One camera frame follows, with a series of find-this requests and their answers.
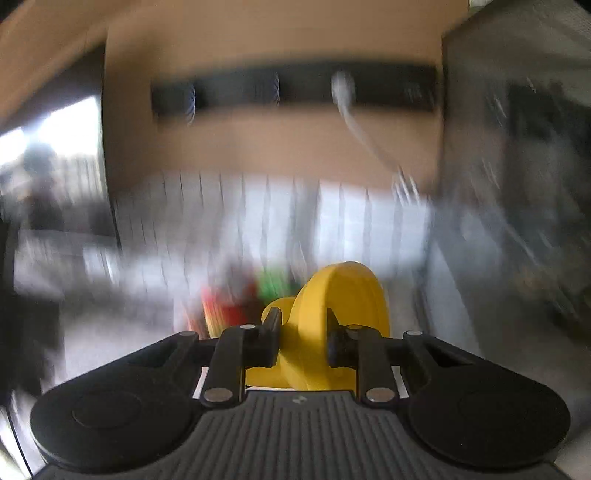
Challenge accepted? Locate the yellow plush toy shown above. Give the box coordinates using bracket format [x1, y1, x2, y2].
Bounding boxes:
[245, 262, 390, 391]

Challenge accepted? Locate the red striped soft item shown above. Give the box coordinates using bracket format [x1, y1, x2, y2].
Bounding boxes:
[183, 282, 262, 339]

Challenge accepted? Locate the green plush toy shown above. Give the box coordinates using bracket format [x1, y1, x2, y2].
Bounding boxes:
[256, 268, 297, 304]

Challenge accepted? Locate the black monitor screen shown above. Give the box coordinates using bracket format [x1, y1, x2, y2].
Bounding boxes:
[422, 1, 590, 370]

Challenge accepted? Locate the white checked tablecloth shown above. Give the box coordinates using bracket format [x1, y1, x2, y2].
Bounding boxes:
[15, 172, 430, 375]

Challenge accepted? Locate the black power strip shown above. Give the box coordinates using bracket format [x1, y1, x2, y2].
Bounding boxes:
[151, 59, 439, 121]

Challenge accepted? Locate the white plug and cable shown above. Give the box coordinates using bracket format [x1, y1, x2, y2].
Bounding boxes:
[330, 69, 422, 204]

